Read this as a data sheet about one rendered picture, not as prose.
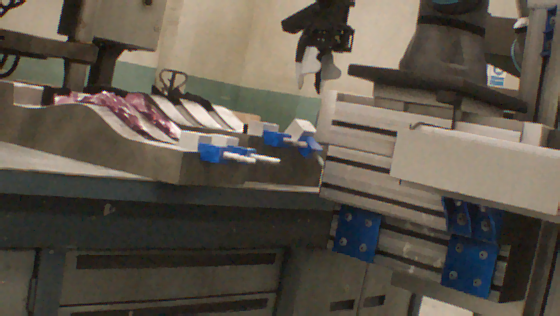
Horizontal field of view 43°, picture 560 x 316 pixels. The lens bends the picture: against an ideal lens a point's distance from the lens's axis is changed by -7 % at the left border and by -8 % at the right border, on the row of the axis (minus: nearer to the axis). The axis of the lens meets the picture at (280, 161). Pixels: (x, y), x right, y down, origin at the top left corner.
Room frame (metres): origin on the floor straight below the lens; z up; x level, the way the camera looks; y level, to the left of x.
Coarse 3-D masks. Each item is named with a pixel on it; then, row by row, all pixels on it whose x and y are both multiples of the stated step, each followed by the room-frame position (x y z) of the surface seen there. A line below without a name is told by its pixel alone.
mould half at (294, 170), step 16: (144, 96) 1.68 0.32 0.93; (160, 96) 1.71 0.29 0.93; (176, 112) 1.67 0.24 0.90; (192, 112) 1.72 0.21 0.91; (224, 112) 1.84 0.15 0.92; (192, 128) 1.58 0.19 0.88; (208, 128) 1.55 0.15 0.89; (224, 128) 1.73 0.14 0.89; (240, 128) 1.80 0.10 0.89; (240, 144) 1.49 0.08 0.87; (256, 144) 1.50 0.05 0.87; (288, 160) 1.59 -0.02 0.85; (304, 160) 1.63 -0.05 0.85; (256, 176) 1.51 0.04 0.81; (272, 176) 1.55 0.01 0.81; (288, 176) 1.59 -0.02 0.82; (304, 176) 1.64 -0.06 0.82; (320, 176) 1.68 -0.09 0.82
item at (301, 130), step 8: (296, 120) 1.61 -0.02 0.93; (304, 120) 1.64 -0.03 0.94; (288, 128) 1.62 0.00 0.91; (296, 128) 1.61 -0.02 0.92; (304, 128) 1.60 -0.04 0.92; (312, 128) 1.63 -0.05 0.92; (296, 136) 1.60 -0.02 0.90; (304, 136) 1.61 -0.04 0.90; (312, 136) 1.63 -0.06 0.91; (312, 144) 1.60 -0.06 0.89; (304, 152) 1.59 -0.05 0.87; (312, 152) 1.59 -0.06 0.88; (320, 152) 1.61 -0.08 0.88; (320, 160) 1.59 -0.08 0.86
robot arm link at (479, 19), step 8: (480, 0) 1.14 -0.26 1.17; (488, 0) 1.19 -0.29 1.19; (424, 8) 1.20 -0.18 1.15; (432, 8) 1.18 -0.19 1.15; (472, 8) 1.15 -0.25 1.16; (480, 8) 1.18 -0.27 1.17; (448, 16) 1.17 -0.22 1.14; (456, 16) 1.17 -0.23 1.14; (464, 16) 1.17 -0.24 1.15; (472, 16) 1.17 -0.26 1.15; (480, 16) 1.18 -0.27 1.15; (480, 24) 1.18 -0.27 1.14
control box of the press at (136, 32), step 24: (72, 0) 2.24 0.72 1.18; (120, 0) 2.25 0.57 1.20; (144, 0) 2.32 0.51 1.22; (72, 24) 2.22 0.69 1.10; (96, 24) 2.20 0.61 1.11; (120, 24) 2.27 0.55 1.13; (144, 24) 2.35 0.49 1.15; (120, 48) 2.36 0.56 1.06; (144, 48) 2.37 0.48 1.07; (96, 72) 2.31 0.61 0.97
